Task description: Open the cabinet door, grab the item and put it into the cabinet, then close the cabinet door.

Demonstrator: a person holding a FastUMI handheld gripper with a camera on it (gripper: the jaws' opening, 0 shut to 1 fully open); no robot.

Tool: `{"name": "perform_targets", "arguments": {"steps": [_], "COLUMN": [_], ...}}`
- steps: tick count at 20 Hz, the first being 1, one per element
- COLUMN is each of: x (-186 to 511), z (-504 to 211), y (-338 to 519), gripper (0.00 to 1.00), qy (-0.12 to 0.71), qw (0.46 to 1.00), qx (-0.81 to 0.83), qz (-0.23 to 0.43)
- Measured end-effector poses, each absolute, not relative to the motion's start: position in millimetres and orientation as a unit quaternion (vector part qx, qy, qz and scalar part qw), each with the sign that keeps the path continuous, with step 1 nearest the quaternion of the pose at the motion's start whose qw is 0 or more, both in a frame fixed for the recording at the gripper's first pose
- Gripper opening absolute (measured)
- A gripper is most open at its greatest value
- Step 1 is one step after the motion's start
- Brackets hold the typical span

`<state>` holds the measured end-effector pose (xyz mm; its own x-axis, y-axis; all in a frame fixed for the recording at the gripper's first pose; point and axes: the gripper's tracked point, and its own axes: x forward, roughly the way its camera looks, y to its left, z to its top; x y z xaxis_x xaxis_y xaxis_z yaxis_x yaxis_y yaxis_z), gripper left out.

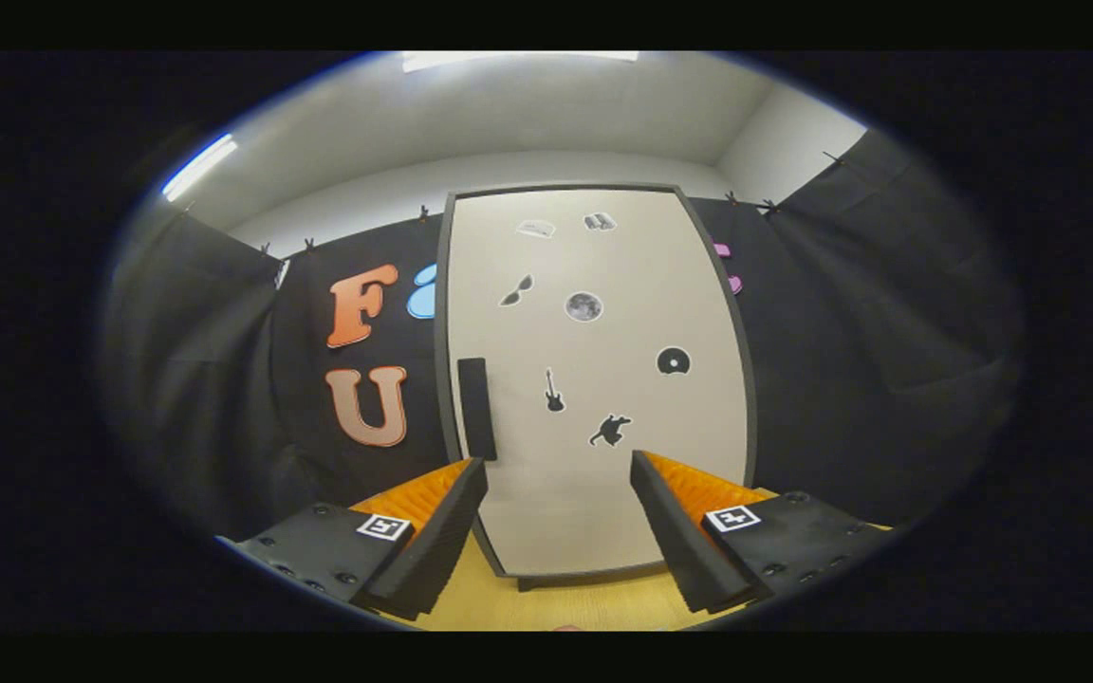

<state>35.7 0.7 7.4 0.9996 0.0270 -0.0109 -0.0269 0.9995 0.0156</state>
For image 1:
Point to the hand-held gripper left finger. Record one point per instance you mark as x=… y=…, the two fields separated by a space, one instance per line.
x=440 y=541

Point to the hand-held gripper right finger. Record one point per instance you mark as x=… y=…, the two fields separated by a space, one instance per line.
x=672 y=531

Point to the white cabinet door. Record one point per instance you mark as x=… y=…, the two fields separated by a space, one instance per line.
x=622 y=266

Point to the grey cabinet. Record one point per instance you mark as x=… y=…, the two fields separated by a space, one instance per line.
x=441 y=379

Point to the black backdrop cloth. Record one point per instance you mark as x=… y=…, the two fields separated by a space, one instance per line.
x=224 y=379

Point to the long ceiling light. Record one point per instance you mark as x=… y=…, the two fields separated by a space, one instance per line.
x=197 y=169

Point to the wide ceiling light panel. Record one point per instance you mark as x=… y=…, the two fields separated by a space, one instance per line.
x=518 y=60

